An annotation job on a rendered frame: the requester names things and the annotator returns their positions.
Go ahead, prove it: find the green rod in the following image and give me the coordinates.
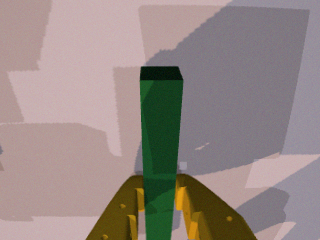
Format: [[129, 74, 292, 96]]
[[140, 66, 183, 240]]

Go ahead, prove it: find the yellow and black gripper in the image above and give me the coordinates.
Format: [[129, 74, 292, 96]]
[[86, 173, 257, 240]]

